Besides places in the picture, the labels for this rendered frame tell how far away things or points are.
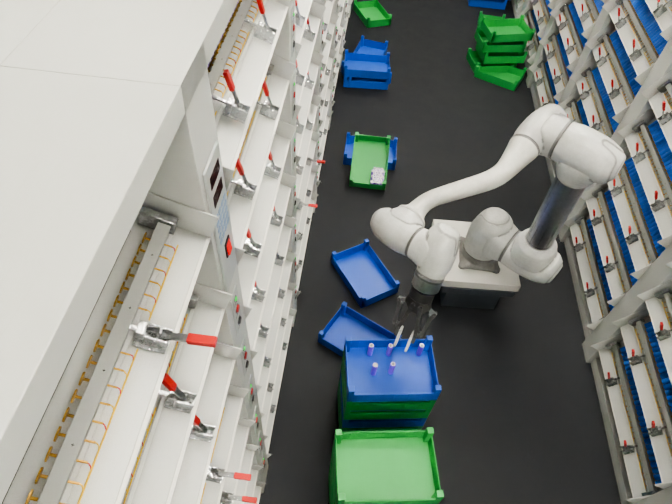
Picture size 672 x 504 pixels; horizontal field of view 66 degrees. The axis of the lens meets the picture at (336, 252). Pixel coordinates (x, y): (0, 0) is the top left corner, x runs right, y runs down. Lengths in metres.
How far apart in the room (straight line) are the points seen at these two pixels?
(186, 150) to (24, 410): 0.37
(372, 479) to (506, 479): 0.70
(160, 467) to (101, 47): 0.56
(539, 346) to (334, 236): 1.10
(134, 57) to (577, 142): 1.37
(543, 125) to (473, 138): 1.66
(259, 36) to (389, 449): 1.23
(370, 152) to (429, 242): 1.57
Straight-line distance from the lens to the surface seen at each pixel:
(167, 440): 0.84
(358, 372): 1.82
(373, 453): 1.73
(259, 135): 1.23
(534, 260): 2.16
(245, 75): 1.07
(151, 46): 0.69
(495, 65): 4.12
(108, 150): 0.55
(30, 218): 0.51
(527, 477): 2.28
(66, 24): 0.76
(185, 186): 0.72
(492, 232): 2.20
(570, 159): 1.77
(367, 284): 2.50
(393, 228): 1.57
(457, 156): 3.25
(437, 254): 1.51
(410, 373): 1.85
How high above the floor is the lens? 2.04
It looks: 51 degrees down
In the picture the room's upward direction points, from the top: 5 degrees clockwise
